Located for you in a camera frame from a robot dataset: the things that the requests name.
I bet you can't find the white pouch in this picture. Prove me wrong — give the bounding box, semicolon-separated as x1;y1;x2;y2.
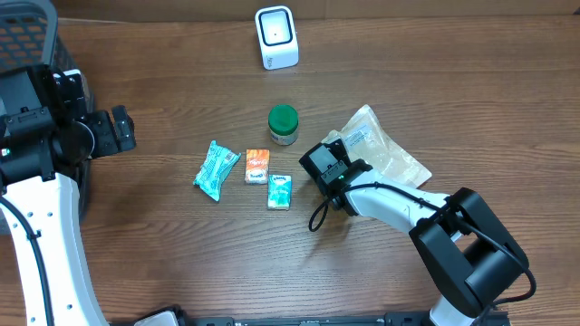
322;104;432;188

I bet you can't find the green round lid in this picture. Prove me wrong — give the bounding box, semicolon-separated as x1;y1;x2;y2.
268;104;299;146

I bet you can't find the orange snack packet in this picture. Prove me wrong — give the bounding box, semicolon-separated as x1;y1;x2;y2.
245;149;270;185

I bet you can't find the teal snack packet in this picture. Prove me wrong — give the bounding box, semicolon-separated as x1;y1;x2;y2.
193;140;241;202

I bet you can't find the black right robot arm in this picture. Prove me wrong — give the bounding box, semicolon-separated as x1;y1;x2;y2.
299;139;537;325

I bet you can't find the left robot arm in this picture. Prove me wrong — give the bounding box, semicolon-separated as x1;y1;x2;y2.
1;64;136;325

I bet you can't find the white barcode scanner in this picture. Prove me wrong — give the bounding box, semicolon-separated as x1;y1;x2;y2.
255;5;299;71

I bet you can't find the grey plastic mesh basket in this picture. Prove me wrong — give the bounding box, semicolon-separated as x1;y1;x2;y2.
1;1;103;220

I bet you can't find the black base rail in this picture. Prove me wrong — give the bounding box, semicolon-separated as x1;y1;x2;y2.
188;312;429;326

